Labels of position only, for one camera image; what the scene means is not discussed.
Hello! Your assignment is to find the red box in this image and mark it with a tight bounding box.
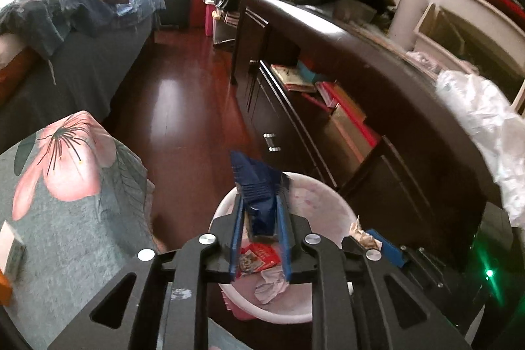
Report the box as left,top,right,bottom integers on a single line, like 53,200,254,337
189,0,206,28

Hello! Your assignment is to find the orange pillow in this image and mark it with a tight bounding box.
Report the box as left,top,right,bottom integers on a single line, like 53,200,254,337
0,46,38,105

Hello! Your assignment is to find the grey floral blanket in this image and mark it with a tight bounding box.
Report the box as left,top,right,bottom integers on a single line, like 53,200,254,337
0,110,155,350

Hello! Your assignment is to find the beige paper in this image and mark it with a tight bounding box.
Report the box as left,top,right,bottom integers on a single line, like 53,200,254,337
348,216,383,251

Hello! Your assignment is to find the small white box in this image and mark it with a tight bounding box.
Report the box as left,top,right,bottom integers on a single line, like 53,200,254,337
0,220,26,283

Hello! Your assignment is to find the illustrated book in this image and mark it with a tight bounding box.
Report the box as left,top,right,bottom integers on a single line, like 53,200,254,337
270,64,317,93

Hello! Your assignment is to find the blue snack packet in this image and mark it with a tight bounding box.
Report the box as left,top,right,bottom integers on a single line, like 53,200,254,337
230,150,292,242

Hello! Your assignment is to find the white shelf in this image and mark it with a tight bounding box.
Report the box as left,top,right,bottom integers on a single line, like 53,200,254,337
412,0,525,110

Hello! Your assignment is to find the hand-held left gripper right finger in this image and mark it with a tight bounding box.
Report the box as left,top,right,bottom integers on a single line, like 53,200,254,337
276,194,472,350

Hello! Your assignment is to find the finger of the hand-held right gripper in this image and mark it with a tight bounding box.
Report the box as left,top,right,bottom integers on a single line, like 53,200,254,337
364,229,449,290

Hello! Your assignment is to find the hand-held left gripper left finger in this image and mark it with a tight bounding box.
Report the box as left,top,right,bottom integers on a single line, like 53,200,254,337
47,195,247,350

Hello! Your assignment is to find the white trash bin pink base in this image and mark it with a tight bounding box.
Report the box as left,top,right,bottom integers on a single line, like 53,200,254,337
209,172,359,324

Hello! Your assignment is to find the stack of red books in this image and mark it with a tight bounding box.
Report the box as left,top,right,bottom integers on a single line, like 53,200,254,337
315,81,381,149

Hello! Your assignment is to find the crumpled white tissue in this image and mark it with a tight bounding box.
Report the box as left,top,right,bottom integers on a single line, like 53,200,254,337
254,270,290,305

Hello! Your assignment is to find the orange object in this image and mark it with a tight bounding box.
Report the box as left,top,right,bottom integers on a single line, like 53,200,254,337
0,270,13,308

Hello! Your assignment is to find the grey bed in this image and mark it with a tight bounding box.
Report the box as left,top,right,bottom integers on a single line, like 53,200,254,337
0,0,165,154

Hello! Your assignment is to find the metal drawer handle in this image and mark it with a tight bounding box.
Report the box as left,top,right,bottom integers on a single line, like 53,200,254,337
262,132,282,152

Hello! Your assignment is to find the dark wooden cabinet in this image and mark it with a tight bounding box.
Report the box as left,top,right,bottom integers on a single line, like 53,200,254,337
230,0,525,334

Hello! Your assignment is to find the red snack packet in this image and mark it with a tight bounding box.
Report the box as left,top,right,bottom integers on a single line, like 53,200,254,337
238,243,282,279

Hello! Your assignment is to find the pink plastic container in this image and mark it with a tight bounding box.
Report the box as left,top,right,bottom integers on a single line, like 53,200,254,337
204,1,225,38

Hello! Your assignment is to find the blue patterned blanket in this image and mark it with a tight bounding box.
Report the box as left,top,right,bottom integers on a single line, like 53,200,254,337
0,0,167,59

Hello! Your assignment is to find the teal book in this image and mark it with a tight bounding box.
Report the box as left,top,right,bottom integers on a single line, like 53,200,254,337
296,60,327,84

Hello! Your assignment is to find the white plastic bag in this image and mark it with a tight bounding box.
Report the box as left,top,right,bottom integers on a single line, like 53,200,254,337
435,70,525,228

